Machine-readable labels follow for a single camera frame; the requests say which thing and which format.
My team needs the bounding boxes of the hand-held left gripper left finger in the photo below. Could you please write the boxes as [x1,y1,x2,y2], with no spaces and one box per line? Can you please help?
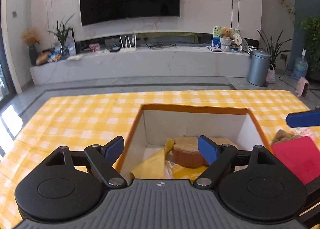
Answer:
[45,136,127,190]

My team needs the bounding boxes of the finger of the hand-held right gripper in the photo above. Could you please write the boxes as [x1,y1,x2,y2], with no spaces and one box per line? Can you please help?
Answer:
[286,109,320,128]
[304,173,320,196]

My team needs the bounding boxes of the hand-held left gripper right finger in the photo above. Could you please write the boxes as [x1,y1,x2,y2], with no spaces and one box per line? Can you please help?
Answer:
[194,135,277,187]

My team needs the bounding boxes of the orange-edged white storage box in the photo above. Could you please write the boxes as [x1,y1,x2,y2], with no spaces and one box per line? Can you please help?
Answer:
[116,104,272,187]

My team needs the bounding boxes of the yellow orange cloth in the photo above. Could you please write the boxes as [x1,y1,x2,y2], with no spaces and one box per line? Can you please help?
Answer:
[172,163,209,180]

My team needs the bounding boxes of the pink plastic bag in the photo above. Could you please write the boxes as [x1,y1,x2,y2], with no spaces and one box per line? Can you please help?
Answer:
[292,128,315,141]

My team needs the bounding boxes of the brown plush toy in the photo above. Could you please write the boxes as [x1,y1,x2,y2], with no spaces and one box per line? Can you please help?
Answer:
[271,129,300,144]

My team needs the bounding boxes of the pink heater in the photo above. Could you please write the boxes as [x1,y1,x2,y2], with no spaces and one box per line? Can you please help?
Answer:
[295,77,310,98]

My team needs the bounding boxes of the red square box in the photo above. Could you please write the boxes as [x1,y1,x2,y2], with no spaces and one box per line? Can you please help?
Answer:
[271,136,320,186]

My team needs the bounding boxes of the yellow checkered tablecloth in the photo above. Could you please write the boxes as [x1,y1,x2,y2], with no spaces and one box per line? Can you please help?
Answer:
[0,90,320,229]

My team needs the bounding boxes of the blue water bottle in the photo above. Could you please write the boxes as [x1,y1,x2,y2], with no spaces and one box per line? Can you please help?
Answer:
[293,49,308,81]

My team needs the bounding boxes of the woven basket bag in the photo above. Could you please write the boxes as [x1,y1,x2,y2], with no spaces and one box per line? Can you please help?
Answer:
[265,64,275,84]

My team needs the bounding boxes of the grey trash can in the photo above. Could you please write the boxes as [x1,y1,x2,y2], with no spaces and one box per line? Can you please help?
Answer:
[247,50,272,87]

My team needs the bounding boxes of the large green bushy plant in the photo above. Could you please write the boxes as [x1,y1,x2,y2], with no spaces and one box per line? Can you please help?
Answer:
[299,15,320,81]

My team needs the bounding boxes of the long-leaf potted plant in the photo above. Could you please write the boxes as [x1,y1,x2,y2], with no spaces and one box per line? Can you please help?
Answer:
[256,28,293,70]

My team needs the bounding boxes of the white marble tv console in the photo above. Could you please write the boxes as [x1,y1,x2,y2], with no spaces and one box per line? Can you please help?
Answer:
[29,43,252,86]

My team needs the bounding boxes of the books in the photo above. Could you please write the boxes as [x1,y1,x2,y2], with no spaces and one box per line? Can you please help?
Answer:
[194,45,222,52]

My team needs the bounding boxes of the white router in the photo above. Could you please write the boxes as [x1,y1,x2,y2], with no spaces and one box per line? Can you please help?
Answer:
[119,35,137,52]

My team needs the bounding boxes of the blue white snack bag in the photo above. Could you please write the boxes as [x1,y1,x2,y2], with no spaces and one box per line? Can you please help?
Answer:
[49,50,62,62]

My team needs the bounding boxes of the teddy bear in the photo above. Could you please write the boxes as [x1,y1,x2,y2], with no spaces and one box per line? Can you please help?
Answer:
[220,27,232,52]

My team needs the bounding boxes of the brown snack bag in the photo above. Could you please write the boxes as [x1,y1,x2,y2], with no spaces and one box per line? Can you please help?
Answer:
[36,52,50,66]

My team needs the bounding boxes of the green picture board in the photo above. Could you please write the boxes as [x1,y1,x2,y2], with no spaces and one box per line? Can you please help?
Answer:
[212,26,242,47]

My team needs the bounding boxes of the green plant in glass vase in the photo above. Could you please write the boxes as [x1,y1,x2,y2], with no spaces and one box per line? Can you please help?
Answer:
[47,14,75,58]

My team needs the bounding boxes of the dark vase with dried flowers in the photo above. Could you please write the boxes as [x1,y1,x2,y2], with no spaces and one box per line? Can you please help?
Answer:
[21,27,40,66]

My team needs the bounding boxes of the glass sliding door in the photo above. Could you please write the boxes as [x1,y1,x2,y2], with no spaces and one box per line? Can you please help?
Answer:
[0,0,15,119]

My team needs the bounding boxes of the black cables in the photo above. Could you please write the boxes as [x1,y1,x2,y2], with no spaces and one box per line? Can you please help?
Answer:
[147,42,178,50]

